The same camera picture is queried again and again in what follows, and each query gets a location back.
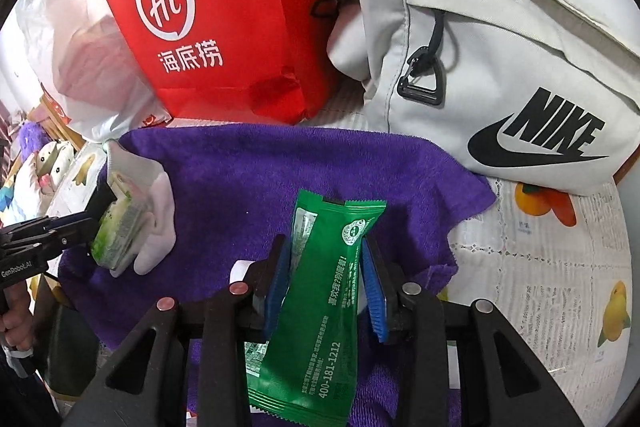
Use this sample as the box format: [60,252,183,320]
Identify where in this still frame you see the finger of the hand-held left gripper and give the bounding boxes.
[86,183,122,224]
[47,214,102,249]

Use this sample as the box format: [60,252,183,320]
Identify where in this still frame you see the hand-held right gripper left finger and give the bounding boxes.
[62,234,294,427]

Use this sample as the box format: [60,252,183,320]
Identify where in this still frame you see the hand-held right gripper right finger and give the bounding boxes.
[360,234,587,427]

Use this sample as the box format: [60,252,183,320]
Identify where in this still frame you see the fruit print packet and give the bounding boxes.
[90,174,147,271]

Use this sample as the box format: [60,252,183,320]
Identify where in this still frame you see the green wet wipe packet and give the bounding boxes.
[245,188,389,427]

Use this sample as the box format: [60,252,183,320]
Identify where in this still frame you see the white glove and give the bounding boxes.
[102,141,177,278]

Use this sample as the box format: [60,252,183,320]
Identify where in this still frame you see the purple towel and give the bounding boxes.
[56,123,499,427]

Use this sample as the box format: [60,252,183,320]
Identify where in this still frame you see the person's left hand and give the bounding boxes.
[0,289,36,352]

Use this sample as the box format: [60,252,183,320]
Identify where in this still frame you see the white plush toy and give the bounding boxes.
[50,144,78,195]
[31,142,63,188]

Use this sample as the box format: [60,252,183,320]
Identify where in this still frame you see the purple plush toy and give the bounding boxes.
[10,121,45,150]

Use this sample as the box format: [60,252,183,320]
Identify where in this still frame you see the white plastic bag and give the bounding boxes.
[14,0,174,144]

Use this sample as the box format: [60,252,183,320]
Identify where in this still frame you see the red paper bag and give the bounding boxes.
[90,0,342,126]

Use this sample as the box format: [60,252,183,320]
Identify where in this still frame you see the grey waist bag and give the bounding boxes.
[325,0,640,198]

